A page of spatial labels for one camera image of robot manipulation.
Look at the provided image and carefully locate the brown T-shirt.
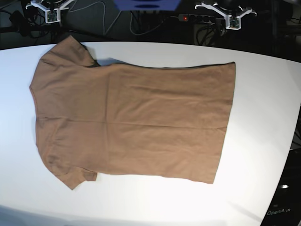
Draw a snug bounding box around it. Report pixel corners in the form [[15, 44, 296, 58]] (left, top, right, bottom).
[[30, 37, 236, 189]]

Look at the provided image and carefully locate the black power strip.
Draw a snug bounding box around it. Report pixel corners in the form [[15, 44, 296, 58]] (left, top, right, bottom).
[[177, 14, 224, 24]]

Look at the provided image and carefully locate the blue box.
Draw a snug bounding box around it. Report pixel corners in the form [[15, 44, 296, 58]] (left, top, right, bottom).
[[113, 0, 181, 11]]

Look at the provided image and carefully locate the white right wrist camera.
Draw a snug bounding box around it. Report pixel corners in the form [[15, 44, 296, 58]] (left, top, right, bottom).
[[225, 15, 241, 31]]

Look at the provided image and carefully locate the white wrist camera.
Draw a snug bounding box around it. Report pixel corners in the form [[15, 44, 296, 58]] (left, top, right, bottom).
[[45, 9, 58, 24], [225, 15, 241, 31]]

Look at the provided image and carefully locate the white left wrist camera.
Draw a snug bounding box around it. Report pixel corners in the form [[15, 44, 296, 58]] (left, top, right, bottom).
[[45, 9, 58, 24]]

